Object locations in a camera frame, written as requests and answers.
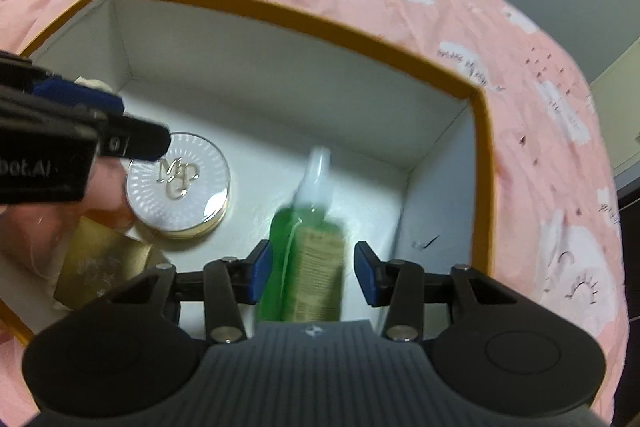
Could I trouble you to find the gold hexagonal box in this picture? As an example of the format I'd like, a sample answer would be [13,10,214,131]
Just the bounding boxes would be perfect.
[53,217,168,310]

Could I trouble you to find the orange white cardboard box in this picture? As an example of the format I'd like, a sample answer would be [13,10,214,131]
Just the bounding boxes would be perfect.
[0,0,499,348]

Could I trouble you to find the person's left hand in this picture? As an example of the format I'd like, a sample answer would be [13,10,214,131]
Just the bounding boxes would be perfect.
[1,158,134,265]

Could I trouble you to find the pink patterned bed quilt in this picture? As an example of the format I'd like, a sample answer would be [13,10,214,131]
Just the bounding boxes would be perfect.
[1,0,628,421]

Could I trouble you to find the round gold compact case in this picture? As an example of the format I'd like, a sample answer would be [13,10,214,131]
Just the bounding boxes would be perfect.
[126,132,231,239]

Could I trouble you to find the green spray bottle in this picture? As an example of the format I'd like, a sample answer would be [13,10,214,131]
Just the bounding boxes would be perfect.
[256,147,346,323]

